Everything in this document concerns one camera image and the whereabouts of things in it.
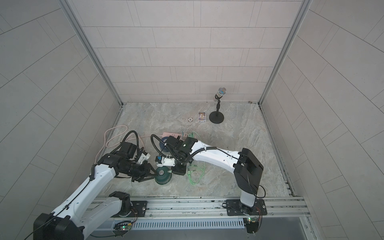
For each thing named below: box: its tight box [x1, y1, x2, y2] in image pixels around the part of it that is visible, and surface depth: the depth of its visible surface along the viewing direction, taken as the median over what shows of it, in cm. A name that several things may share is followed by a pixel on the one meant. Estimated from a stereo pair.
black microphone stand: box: [209, 99, 224, 124], surface depth 109 cm
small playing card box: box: [198, 112, 206, 123], surface depth 107 cm
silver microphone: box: [213, 87, 227, 102], surface depth 88 cm
